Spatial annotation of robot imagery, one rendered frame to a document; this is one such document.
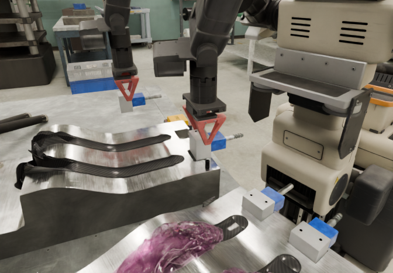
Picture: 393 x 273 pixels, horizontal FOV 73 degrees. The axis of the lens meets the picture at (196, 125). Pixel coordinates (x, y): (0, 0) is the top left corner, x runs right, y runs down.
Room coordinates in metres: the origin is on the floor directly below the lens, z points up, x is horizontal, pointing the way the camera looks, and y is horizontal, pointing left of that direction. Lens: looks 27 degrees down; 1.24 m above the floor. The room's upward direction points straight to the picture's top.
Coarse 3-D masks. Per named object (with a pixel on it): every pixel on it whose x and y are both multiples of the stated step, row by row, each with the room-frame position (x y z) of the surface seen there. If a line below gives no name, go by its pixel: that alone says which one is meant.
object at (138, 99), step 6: (126, 90) 0.78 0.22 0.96; (120, 96) 0.73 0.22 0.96; (138, 96) 0.76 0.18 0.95; (144, 96) 0.78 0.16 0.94; (150, 96) 0.78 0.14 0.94; (156, 96) 0.79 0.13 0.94; (120, 102) 0.73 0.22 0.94; (126, 102) 0.74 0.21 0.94; (132, 102) 0.75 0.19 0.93; (138, 102) 0.75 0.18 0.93; (144, 102) 0.76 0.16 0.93; (120, 108) 0.73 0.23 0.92; (126, 108) 0.74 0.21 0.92; (132, 108) 0.74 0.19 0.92
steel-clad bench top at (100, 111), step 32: (64, 96) 1.15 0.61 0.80; (96, 96) 1.15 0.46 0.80; (32, 128) 0.84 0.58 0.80; (96, 128) 0.84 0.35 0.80; (128, 128) 0.84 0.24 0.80; (192, 128) 0.84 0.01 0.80; (0, 160) 0.64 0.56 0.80; (224, 192) 0.50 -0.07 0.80; (128, 224) 0.40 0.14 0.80; (32, 256) 0.33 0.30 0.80; (64, 256) 0.33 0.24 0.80; (96, 256) 0.33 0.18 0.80
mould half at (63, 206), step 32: (64, 128) 0.58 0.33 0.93; (160, 128) 0.66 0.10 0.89; (96, 160) 0.49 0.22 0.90; (128, 160) 0.52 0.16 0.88; (192, 160) 0.51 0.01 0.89; (0, 192) 0.43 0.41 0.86; (32, 192) 0.35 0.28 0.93; (64, 192) 0.37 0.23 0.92; (96, 192) 0.38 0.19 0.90; (128, 192) 0.41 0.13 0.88; (160, 192) 0.43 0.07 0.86; (192, 192) 0.45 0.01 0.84; (0, 224) 0.35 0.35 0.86; (32, 224) 0.34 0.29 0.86; (64, 224) 0.36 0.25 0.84; (96, 224) 0.38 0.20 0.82; (0, 256) 0.32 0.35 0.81
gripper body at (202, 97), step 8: (192, 80) 0.52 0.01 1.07; (200, 80) 0.51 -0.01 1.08; (208, 80) 0.51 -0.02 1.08; (216, 80) 0.53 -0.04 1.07; (192, 88) 0.52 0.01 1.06; (200, 88) 0.51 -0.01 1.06; (208, 88) 0.51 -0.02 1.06; (216, 88) 0.53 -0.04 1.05; (184, 96) 0.55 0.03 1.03; (192, 96) 0.52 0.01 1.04; (200, 96) 0.51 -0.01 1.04; (208, 96) 0.51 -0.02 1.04; (216, 96) 0.53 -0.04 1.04; (192, 104) 0.51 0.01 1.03; (200, 104) 0.51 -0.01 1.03; (208, 104) 0.51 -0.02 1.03; (216, 104) 0.51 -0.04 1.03; (224, 104) 0.51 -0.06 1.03; (200, 112) 0.48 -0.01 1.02
